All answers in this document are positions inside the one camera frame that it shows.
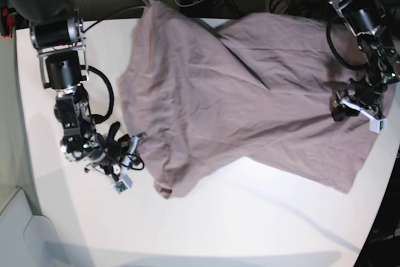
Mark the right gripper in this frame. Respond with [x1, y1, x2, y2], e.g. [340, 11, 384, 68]
[84, 121, 131, 173]

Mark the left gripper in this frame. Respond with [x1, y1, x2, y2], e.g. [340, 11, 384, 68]
[331, 81, 388, 122]

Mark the mauve t-shirt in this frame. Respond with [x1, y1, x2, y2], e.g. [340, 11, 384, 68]
[119, 0, 377, 198]

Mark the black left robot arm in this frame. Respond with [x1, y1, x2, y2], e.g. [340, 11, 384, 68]
[326, 0, 399, 122]

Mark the red and black clamp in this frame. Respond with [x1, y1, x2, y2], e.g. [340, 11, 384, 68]
[0, 6, 16, 39]

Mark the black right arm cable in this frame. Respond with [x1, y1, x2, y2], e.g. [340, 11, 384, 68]
[86, 66, 115, 124]

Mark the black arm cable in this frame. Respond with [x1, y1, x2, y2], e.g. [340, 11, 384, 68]
[86, 66, 115, 124]
[325, 18, 373, 70]

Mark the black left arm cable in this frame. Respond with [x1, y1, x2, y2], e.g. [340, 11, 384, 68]
[325, 18, 373, 70]

